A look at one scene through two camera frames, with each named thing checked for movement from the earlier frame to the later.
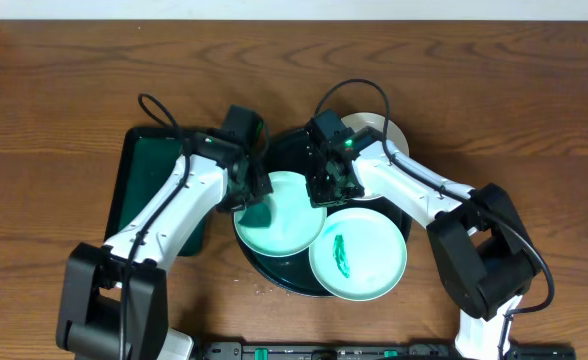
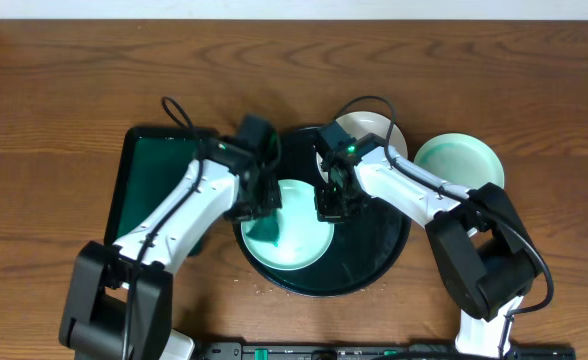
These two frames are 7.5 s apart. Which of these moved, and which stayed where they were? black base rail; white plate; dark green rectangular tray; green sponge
Moved: green sponge
Stayed: white plate; black base rail; dark green rectangular tray
